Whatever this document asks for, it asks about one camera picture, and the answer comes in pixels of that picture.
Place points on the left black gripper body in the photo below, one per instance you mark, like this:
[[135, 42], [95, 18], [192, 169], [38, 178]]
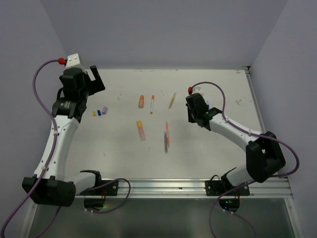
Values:
[[91, 86]]

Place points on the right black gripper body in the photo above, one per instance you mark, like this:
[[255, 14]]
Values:
[[191, 115]]

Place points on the red slim pen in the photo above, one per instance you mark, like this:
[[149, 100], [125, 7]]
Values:
[[167, 134]]

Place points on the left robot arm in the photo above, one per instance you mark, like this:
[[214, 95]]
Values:
[[48, 185]]

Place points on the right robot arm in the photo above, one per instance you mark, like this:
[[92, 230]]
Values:
[[263, 155]]

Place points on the purple slim pen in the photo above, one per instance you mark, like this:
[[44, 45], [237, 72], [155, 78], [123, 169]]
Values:
[[165, 143]]

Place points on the yellow green slim highlighter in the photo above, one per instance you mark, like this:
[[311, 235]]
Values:
[[172, 100]]

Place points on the orange capped white marker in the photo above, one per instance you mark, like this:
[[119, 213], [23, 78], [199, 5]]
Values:
[[152, 104]]

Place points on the orange highlighter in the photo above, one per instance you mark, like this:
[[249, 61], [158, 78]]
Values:
[[141, 101]]

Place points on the yellow capped pink highlighter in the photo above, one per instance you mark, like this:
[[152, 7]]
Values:
[[141, 130]]

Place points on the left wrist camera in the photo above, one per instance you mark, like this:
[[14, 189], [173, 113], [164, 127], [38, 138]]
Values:
[[73, 61]]

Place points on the right base bracket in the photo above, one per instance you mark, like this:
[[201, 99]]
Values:
[[216, 186]]

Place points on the base bracket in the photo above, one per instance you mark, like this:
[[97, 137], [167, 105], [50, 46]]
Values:
[[109, 188], [216, 186]]

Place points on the aluminium rail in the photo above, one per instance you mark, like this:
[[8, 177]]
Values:
[[190, 188]]

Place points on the left base bracket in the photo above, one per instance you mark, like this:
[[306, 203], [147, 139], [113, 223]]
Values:
[[109, 188]]

